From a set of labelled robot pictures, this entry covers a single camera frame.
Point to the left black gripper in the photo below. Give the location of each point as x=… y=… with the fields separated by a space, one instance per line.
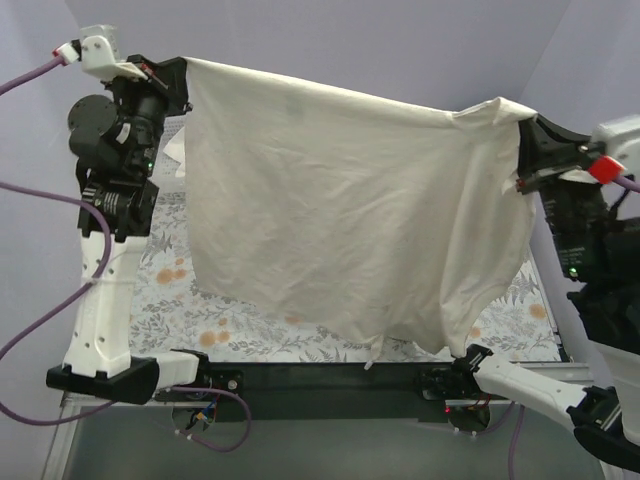
x=167 y=86

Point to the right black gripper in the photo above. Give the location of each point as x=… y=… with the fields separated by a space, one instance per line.
x=542 y=155

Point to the cream t shirt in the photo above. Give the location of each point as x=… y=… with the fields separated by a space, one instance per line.
x=370 y=217

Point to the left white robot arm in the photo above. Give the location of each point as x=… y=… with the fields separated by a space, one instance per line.
x=114 y=235

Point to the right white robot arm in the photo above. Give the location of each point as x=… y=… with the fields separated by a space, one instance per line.
x=604 y=421

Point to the white plastic laundry basket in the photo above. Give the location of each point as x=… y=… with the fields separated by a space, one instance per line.
x=173 y=155

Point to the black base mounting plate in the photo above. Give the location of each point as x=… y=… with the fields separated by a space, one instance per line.
x=426 y=391

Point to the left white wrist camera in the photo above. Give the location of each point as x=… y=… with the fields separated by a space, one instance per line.
x=97 y=51

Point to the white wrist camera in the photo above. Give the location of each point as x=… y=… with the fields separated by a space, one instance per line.
x=97 y=51
x=613 y=155

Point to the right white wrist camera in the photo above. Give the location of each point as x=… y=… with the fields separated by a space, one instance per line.
x=613 y=155

